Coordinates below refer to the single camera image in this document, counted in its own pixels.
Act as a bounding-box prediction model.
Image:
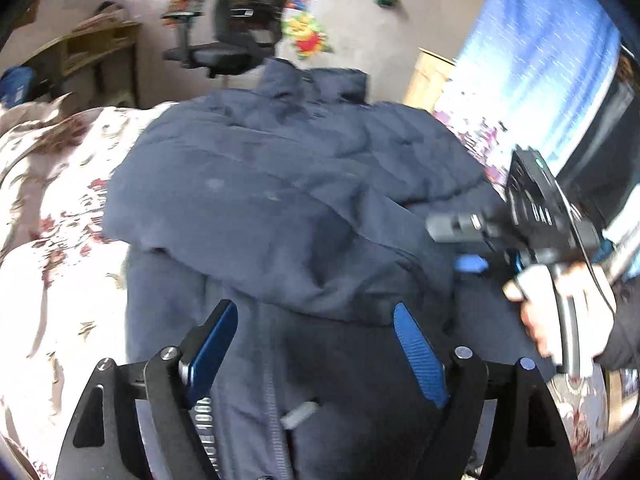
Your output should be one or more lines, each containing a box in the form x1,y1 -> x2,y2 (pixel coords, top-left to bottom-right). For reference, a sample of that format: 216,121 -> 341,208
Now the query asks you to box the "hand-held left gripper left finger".
54,299 -> 239,480

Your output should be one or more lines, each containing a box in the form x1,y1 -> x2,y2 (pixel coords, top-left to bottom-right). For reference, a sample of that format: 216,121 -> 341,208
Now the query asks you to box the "black office chair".
161,0 -> 308,78

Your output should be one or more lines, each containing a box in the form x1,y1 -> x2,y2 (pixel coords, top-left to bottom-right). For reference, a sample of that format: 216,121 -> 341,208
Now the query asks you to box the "dark cloth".
555,55 -> 640,231

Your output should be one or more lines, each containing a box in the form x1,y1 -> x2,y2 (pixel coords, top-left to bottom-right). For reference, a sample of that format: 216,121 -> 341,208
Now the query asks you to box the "wooden desk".
22,20 -> 143,108

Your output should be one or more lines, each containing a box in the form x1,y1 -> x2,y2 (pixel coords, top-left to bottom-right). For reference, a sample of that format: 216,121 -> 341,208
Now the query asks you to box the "black cable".
570,220 -> 618,313

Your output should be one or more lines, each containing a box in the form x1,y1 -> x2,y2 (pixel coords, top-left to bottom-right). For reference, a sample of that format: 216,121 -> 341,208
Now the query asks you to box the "person's right hand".
502,262 -> 616,361

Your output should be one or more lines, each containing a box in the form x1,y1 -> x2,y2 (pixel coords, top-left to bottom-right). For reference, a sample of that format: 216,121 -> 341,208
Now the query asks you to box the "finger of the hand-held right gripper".
426,212 -> 501,243
456,252 -> 526,276

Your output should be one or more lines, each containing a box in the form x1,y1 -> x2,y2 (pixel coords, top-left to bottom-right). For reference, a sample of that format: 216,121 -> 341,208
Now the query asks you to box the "yellow bear poster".
281,12 -> 333,58

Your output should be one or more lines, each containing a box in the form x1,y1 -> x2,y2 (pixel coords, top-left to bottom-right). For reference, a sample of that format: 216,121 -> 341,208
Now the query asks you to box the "blue printed cloth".
432,0 -> 623,201

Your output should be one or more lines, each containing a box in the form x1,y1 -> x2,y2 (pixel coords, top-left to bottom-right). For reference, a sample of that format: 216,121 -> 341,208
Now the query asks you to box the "desk clutter pile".
75,2 -> 132,31

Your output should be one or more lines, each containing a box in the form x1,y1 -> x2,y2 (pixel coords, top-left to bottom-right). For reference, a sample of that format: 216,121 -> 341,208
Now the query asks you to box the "navy blue jacket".
102,57 -> 556,480

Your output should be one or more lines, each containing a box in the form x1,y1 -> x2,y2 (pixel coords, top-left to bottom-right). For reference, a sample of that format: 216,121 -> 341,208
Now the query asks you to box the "wooden post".
402,47 -> 456,113

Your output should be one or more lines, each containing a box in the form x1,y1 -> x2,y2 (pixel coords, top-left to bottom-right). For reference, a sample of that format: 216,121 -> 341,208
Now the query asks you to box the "blue backpack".
0,66 -> 37,108

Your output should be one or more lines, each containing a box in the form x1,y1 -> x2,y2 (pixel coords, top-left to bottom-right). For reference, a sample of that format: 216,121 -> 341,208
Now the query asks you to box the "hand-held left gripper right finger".
393,302 -> 578,480

